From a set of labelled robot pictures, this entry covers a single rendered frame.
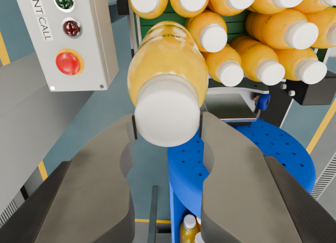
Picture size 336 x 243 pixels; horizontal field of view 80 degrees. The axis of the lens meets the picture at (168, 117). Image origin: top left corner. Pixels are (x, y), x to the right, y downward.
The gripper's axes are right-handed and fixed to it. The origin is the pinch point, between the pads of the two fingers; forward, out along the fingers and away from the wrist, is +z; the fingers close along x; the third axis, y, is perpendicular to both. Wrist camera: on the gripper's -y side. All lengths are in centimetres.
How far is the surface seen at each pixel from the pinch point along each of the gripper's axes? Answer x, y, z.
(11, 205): -153, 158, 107
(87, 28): -11.7, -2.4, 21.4
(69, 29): -13.8, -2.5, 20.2
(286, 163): 21.3, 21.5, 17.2
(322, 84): 33.4, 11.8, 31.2
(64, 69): -16.2, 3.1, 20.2
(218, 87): 12.4, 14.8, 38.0
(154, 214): -18, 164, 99
